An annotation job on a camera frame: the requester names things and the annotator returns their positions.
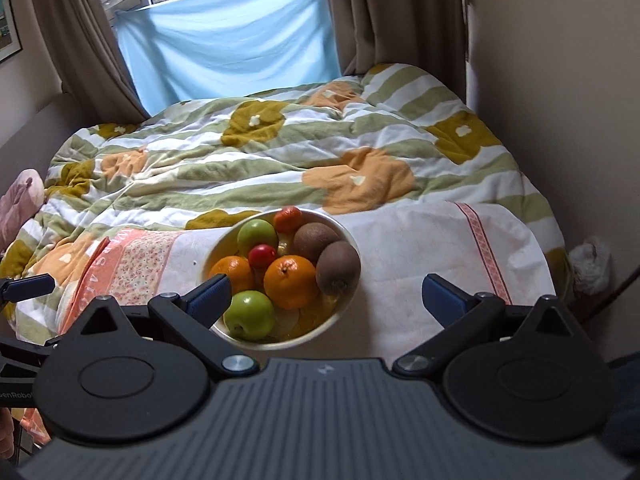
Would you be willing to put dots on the red cherry tomato back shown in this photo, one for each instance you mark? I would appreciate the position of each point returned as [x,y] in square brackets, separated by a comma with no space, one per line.
[261,256]

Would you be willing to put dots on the white plastic bag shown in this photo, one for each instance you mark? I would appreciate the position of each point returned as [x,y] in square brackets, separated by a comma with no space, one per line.
[591,263]

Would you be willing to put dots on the medium orange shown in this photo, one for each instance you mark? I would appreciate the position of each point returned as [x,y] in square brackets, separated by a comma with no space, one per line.
[237,269]

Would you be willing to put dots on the cream ceramic bowl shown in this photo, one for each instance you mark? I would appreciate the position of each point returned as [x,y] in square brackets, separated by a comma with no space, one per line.
[294,327]

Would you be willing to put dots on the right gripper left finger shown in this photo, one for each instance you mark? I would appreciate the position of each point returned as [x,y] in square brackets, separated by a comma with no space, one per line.
[187,322]

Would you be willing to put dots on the person left hand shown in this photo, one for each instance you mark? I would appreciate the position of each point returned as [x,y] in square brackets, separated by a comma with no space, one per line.
[6,434]

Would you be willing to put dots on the brown curtain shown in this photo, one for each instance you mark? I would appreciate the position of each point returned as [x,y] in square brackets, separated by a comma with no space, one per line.
[86,56]
[430,34]

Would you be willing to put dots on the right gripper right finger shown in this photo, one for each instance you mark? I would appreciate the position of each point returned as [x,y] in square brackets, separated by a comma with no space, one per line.
[464,319]

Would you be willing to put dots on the light blue window cloth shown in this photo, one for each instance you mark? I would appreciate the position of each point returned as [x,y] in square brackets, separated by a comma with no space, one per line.
[205,49]

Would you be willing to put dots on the brown kiwi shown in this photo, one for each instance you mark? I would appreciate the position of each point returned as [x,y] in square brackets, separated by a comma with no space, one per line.
[311,239]
[338,268]

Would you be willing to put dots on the brown left curtain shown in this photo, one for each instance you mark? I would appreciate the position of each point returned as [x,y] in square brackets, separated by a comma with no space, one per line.
[86,56]

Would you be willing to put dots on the brown right curtain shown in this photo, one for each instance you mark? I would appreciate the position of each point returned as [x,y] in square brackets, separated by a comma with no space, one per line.
[430,34]

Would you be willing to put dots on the brown kiwi front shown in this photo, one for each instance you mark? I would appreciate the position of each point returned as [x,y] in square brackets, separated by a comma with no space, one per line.
[338,268]

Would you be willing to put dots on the white pink patterned cloth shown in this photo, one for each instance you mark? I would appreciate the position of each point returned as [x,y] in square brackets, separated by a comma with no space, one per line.
[480,248]

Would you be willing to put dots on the brown kiwi back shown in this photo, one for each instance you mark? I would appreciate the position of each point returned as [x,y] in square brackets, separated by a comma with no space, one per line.
[311,239]

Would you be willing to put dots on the green apple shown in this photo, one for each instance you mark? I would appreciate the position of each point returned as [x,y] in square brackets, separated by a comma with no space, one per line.
[256,232]
[251,316]

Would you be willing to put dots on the framed wall picture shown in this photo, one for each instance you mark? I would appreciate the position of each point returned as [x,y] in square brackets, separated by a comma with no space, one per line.
[10,41]

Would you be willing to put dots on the large orange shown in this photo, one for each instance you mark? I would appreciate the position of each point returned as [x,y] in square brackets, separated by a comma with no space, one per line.
[290,282]

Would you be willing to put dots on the small tangerine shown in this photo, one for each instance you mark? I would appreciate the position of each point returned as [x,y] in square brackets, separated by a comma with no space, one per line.
[288,220]

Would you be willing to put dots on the grey headboard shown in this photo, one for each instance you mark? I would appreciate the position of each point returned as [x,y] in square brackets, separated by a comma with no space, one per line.
[34,145]

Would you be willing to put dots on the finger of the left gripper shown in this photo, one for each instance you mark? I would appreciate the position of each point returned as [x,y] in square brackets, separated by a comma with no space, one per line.
[13,290]

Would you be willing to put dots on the green striped floral duvet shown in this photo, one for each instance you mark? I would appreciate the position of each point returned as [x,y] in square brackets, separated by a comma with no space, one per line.
[393,136]

